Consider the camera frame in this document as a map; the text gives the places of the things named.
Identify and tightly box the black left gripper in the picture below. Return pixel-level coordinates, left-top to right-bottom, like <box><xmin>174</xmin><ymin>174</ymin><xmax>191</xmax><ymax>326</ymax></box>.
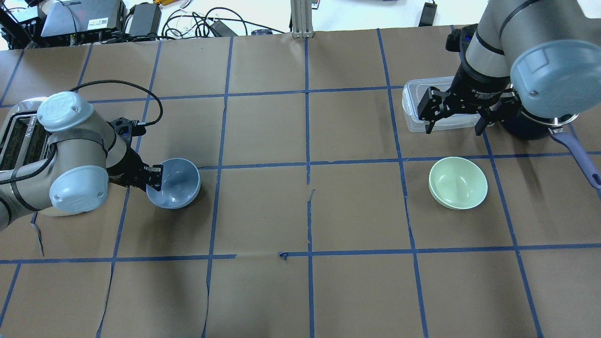
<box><xmin>107</xmin><ymin>149</ymin><xmax>164</xmax><ymax>191</ymax></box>

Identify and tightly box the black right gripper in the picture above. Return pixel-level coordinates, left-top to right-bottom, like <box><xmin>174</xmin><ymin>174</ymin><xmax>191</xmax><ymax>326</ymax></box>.
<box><xmin>418</xmin><ymin>66</ymin><xmax>522</xmax><ymax>136</ymax></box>

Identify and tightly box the blue bowl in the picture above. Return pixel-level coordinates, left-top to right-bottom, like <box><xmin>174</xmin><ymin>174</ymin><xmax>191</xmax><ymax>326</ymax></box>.
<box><xmin>146</xmin><ymin>158</ymin><xmax>201</xmax><ymax>209</ymax></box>

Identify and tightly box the green bowl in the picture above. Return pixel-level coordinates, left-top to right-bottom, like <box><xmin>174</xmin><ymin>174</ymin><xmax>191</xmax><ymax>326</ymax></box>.
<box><xmin>428</xmin><ymin>157</ymin><xmax>489</xmax><ymax>210</ymax></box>

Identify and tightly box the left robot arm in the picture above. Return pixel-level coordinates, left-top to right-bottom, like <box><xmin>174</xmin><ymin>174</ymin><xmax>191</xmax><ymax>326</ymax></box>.
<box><xmin>0</xmin><ymin>92</ymin><xmax>163</xmax><ymax>230</ymax></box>

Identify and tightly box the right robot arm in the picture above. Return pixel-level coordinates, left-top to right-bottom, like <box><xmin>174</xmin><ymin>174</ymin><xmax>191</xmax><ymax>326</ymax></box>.
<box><xmin>418</xmin><ymin>0</ymin><xmax>601</xmax><ymax>135</ymax></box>

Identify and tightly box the dark blue saucepan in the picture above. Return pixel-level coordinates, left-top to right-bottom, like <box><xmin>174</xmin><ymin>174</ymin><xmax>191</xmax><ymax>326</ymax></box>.
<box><xmin>501</xmin><ymin>107</ymin><xmax>601</xmax><ymax>190</ymax></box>

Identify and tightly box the clear plastic container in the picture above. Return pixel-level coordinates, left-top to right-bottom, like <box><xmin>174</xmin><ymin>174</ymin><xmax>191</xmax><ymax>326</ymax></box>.
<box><xmin>402</xmin><ymin>77</ymin><xmax>481</xmax><ymax>133</ymax></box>

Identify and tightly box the black power adapter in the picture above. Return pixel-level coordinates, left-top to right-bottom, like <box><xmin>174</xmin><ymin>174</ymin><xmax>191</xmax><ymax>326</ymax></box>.
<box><xmin>418</xmin><ymin>1</ymin><xmax>438</xmax><ymax>26</ymax></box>

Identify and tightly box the white chrome toaster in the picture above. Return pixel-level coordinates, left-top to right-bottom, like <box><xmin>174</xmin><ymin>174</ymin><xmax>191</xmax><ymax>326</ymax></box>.
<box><xmin>0</xmin><ymin>97</ymin><xmax>50</xmax><ymax>172</ymax></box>

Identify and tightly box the black red computer box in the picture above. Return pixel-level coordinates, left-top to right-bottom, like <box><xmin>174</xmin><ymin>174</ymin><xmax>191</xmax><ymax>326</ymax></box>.
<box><xmin>41</xmin><ymin>0</ymin><xmax>127</xmax><ymax>38</ymax></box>

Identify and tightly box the aluminium frame post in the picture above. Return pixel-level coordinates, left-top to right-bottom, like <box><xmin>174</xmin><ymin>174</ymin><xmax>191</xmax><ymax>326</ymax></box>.
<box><xmin>290</xmin><ymin>0</ymin><xmax>314</xmax><ymax>38</ymax></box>

